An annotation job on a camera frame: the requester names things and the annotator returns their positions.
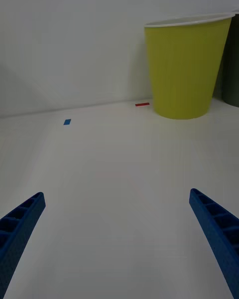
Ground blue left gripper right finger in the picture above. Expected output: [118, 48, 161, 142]
[189, 188, 239, 299]

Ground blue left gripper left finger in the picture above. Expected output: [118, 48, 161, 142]
[0, 191, 46, 299]

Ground grey plastic waste bin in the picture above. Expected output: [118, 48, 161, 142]
[213, 11, 239, 108]

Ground yellow-green plastic waste bin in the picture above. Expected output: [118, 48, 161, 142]
[143, 12, 236, 120]

